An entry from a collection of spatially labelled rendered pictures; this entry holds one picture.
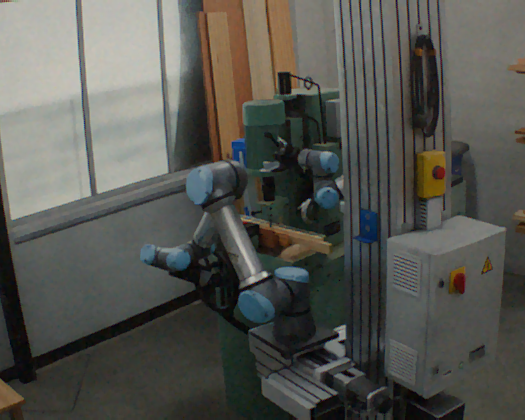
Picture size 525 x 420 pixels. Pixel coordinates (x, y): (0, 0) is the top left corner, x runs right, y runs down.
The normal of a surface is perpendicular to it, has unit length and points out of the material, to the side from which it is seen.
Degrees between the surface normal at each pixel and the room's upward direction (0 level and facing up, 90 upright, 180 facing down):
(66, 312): 90
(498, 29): 90
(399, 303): 90
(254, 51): 86
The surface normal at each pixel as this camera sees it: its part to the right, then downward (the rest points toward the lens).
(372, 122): -0.83, 0.20
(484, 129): -0.67, 0.25
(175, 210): 0.74, 0.15
